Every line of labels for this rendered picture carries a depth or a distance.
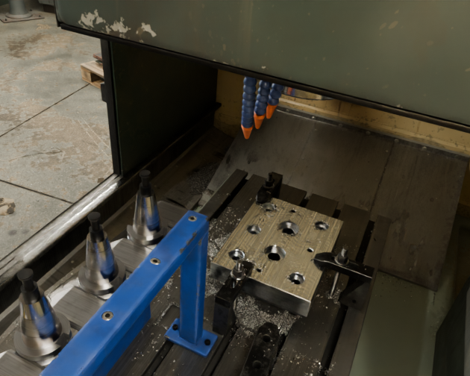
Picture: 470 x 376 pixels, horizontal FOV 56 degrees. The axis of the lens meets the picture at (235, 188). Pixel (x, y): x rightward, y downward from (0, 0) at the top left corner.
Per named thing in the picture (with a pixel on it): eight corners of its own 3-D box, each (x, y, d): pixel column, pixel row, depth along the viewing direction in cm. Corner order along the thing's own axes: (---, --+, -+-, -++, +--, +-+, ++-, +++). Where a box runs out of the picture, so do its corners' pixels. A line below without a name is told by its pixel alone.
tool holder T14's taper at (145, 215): (154, 239, 67) (153, 204, 63) (127, 231, 68) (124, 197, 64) (166, 221, 70) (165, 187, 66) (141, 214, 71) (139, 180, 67)
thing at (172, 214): (139, 217, 73) (139, 213, 73) (157, 200, 77) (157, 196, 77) (176, 231, 71) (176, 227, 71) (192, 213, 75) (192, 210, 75)
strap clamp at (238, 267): (212, 330, 93) (215, 283, 84) (237, 288, 103) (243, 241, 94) (226, 337, 92) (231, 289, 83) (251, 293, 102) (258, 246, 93)
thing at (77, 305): (40, 312, 57) (39, 309, 56) (69, 285, 61) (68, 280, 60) (83, 335, 55) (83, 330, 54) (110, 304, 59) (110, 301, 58)
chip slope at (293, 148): (174, 230, 158) (174, 171, 142) (248, 148, 208) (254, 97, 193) (432, 331, 131) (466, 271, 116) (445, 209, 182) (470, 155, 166)
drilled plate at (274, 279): (210, 277, 99) (210, 261, 96) (258, 207, 121) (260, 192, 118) (306, 317, 92) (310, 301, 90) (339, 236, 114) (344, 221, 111)
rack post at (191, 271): (163, 338, 90) (160, 230, 73) (177, 318, 94) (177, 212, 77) (206, 359, 87) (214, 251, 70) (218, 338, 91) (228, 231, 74)
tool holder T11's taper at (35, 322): (47, 353, 50) (36, 316, 46) (13, 342, 51) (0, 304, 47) (69, 323, 54) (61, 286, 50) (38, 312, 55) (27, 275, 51)
